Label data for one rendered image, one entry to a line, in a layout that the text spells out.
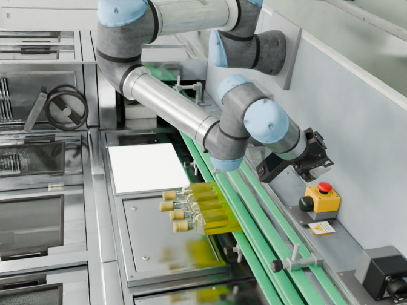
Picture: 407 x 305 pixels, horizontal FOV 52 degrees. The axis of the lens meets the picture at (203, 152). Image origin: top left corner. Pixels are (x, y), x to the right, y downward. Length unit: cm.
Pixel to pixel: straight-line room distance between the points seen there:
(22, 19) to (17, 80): 276
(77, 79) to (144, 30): 117
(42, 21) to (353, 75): 416
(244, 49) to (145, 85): 43
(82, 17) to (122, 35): 389
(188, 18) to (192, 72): 112
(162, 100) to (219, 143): 19
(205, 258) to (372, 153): 66
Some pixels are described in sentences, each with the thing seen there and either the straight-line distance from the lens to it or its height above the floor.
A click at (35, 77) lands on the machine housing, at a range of 223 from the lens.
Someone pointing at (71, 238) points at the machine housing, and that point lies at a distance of 159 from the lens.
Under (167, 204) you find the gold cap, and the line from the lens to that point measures 142.
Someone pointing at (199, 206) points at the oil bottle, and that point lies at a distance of 139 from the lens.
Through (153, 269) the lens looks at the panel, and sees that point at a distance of 139.
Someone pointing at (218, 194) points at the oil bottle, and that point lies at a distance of 146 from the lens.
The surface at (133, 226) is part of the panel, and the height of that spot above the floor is 127.
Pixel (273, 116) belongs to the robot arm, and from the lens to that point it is 77.
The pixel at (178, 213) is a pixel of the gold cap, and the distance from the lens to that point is 137.
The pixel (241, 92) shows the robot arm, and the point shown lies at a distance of 85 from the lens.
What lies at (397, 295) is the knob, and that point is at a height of 81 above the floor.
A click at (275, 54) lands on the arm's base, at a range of 140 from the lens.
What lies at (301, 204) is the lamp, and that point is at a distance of 118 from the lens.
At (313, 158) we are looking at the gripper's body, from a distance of 95.
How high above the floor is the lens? 142
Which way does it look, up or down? 16 degrees down
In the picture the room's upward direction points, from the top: 94 degrees counter-clockwise
